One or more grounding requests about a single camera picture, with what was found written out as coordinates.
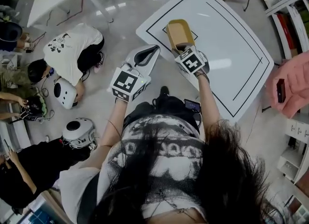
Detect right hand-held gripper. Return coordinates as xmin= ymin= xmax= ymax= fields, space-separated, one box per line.
xmin=174 ymin=44 xmax=210 ymax=78

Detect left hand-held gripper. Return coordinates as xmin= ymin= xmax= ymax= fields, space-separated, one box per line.
xmin=110 ymin=44 xmax=162 ymax=103

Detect yellow plastic tray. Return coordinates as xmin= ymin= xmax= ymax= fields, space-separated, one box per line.
xmin=166 ymin=19 xmax=196 ymax=55

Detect person's right forearm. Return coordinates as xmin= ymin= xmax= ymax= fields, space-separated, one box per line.
xmin=197 ymin=72 xmax=224 ymax=134

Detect person's left forearm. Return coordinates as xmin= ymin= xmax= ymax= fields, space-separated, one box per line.
xmin=99 ymin=97 xmax=128 ymax=148

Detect person's black shoe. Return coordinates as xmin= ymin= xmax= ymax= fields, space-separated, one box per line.
xmin=158 ymin=85 xmax=170 ymax=98

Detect white table with black lines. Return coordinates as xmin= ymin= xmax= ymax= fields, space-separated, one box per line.
xmin=135 ymin=0 xmax=275 ymax=124

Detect person's black trousers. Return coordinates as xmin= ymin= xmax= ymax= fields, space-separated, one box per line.
xmin=123 ymin=95 xmax=201 ymax=134

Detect black device with screen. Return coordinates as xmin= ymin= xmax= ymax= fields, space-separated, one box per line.
xmin=183 ymin=98 xmax=202 ymax=113

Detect white capsule backpack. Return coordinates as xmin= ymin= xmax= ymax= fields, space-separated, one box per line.
xmin=53 ymin=77 xmax=78 ymax=110

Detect white round robot device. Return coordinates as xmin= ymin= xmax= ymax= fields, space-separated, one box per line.
xmin=61 ymin=118 xmax=98 ymax=150

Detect person's black-white printed shirt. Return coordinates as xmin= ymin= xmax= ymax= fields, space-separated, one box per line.
xmin=58 ymin=114 xmax=210 ymax=224

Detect plain white table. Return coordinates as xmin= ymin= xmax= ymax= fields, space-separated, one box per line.
xmin=26 ymin=0 xmax=114 ymax=28

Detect small black box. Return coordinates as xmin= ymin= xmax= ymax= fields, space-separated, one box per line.
xmin=276 ymin=78 xmax=287 ymax=104

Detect white metal shelving rack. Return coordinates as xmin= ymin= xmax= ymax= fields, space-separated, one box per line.
xmin=264 ymin=0 xmax=309 ymax=59

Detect pink padded chair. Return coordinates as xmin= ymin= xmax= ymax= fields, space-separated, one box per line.
xmin=265 ymin=51 xmax=309 ymax=119

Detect black round pot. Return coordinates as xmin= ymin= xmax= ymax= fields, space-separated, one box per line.
xmin=0 ymin=21 xmax=24 ymax=51

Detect white drawer cabinet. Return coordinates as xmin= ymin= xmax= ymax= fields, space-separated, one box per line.
xmin=284 ymin=118 xmax=309 ymax=144

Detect white cube shelf unit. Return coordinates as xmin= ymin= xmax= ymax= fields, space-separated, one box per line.
xmin=277 ymin=143 xmax=309 ymax=185

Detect black wrist bracelet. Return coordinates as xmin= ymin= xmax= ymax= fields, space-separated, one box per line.
xmin=194 ymin=71 xmax=210 ymax=83

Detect red cable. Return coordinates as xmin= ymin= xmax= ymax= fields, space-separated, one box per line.
xmin=45 ymin=0 xmax=85 ymax=27

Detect black cabled device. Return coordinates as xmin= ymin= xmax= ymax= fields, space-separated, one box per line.
xmin=20 ymin=96 xmax=48 ymax=123

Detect silver chain necklace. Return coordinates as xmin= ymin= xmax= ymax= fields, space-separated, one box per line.
xmin=159 ymin=189 xmax=194 ymax=216

